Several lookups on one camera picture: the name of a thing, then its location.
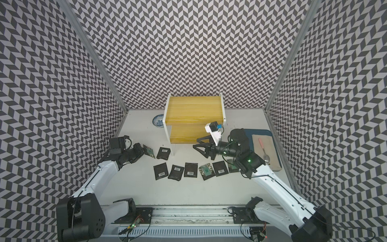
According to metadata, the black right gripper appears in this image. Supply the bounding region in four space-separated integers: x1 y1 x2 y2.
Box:
193 135 240 160

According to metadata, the green jasmine tea bag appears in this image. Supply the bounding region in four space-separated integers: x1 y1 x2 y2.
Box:
199 163 216 180

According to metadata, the black tea bag with barcode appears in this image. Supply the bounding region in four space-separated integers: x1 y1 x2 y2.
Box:
184 162 198 178

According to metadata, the red tea bag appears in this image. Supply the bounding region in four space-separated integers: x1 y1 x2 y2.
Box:
156 147 171 160

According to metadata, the floral tea bag top shelf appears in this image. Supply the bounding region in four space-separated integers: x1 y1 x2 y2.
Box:
226 159 239 173

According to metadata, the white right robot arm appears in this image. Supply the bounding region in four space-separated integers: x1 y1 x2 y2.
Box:
193 129 333 242

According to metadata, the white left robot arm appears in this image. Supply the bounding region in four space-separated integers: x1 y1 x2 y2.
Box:
56 136 145 242

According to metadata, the white wooden two-tier shelf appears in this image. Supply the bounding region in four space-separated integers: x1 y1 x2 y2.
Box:
162 93 226 155

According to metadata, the teal rectangular tray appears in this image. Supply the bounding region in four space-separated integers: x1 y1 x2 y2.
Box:
245 129 282 171

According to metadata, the blue white patterned bowl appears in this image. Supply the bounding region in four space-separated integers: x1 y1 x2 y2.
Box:
152 115 164 128

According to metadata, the beige folded cloth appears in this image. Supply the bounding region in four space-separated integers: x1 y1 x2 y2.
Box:
252 135 282 171

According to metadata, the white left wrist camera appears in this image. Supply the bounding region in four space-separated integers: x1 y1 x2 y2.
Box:
109 135 132 151

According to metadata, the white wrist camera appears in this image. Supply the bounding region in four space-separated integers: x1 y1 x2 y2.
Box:
109 135 132 151
205 121 222 146

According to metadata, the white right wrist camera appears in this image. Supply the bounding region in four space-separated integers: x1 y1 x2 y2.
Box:
205 121 222 146

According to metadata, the pink handled metal spoon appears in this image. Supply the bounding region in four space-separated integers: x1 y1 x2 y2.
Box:
259 138 270 164

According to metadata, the metal base rail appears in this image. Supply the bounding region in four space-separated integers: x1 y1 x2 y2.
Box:
101 205 268 242

